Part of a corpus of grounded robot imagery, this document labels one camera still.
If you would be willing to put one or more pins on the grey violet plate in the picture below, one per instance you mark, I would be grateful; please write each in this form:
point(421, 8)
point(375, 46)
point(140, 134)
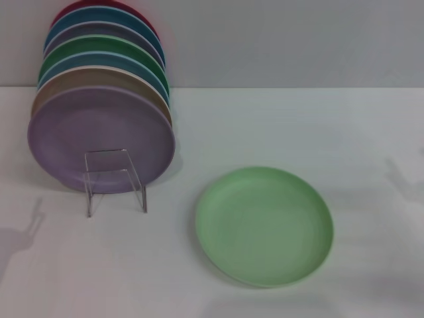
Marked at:
point(92, 30)

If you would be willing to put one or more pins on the beige plate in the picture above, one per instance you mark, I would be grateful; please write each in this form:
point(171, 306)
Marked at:
point(83, 81)

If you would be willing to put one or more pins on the red plate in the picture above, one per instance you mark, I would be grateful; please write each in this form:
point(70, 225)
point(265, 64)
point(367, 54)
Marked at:
point(76, 5)

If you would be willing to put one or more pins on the purple plate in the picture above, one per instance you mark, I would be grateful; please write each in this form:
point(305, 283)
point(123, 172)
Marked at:
point(99, 126)

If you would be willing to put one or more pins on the teal blue plate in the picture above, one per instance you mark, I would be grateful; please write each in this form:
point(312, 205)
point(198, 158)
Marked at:
point(99, 16)

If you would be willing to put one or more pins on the dark green plate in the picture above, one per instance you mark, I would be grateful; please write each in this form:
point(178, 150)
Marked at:
point(92, 44)

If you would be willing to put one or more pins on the light blue plate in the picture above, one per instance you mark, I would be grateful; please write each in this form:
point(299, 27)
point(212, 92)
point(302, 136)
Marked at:
point(76, 61)

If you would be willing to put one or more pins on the light green plate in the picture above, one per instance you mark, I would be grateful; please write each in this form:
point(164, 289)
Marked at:
point(265, 228)

